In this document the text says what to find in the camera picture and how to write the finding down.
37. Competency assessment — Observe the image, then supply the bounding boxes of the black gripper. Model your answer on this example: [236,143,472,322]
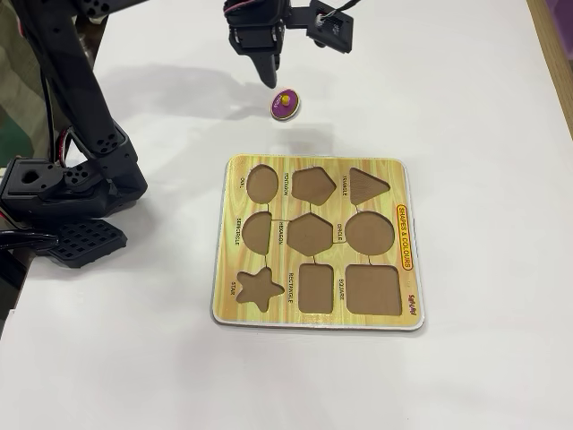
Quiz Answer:
[227,19,288,90]

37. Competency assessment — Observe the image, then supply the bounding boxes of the purple oval piece yellow pin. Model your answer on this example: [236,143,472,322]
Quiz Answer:
[268,88,302,122]

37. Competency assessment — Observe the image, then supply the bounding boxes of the wooden shape puzzle board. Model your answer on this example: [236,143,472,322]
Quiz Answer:
[210,153,426,333]

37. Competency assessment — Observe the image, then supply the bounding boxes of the grey metal finial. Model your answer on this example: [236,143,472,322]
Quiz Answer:
[78,35,97,62]

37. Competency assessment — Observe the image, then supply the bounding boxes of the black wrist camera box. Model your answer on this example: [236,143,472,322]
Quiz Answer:
[285,0,357,56]

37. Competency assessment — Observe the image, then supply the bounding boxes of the red white base servo wires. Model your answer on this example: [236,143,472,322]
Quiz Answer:
[53,127,77,165]

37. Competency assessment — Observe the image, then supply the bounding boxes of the black grid base plate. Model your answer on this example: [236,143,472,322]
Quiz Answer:
[35,218,130,270]

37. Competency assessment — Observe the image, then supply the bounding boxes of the black glossy clamp handle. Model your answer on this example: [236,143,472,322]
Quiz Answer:
[0,228,59,253]

